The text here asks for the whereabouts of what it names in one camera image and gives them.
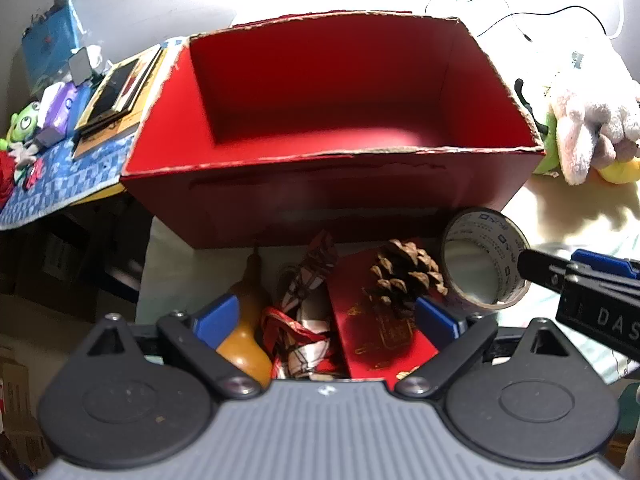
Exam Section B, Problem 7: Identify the orange wooden gourd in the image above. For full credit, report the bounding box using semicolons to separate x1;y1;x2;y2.
215;252;273;388

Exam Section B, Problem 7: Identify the brown pine cone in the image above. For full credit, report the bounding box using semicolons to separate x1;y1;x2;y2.
369;239;448;320

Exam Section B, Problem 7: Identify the thin black cable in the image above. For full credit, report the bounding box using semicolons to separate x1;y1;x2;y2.
425;0;622;43

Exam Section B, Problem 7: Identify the green plush toy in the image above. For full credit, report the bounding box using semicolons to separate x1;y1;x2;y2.
514;77;560;177

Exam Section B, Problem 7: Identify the red toy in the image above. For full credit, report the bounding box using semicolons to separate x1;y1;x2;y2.
0;151;22;207

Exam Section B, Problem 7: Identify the small square mirror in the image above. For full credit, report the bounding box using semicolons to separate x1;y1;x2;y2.
67;46;101;86

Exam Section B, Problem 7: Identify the red patterned silk scarf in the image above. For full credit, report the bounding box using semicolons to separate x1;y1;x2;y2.
259;230;346;380

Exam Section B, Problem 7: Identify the clear printed tape roll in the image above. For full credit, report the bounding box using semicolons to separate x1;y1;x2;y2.
441;207;532;310

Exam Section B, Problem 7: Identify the purple packet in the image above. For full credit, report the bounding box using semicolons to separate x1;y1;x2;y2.
39;81;92;137

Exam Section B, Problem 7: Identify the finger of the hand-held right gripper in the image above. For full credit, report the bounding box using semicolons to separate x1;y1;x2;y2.
518;248;569;294
567;248;640;286

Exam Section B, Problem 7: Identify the black framed picture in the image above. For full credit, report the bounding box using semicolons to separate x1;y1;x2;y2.
79;55;162;135

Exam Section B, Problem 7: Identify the yellow book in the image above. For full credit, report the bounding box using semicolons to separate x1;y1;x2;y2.
74;44;167;160

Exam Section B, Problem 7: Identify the blue patterned cloth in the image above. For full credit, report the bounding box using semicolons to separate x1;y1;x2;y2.
0;40;176;232

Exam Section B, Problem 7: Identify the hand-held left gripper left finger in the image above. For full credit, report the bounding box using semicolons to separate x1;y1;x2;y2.
65;294;266;401

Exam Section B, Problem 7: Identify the yellow plush toy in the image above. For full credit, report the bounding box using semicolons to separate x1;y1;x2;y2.
599;157;640;184

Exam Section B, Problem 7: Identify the red gold envelope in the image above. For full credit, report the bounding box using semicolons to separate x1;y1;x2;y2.
326;237;443;380

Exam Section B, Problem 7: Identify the blue packet with clip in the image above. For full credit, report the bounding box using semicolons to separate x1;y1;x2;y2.
21;0;87;97

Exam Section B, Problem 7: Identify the pink white plush toy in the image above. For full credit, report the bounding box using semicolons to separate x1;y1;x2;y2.
547;65;640;186

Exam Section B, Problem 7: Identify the green frog toy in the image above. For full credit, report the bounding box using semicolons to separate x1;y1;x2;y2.
0;100;45;152

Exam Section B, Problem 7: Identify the red cardboard box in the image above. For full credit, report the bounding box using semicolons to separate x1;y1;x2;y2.
121;10;546;251

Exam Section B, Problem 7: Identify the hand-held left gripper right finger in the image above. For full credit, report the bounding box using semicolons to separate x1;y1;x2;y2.
395;296;596;401

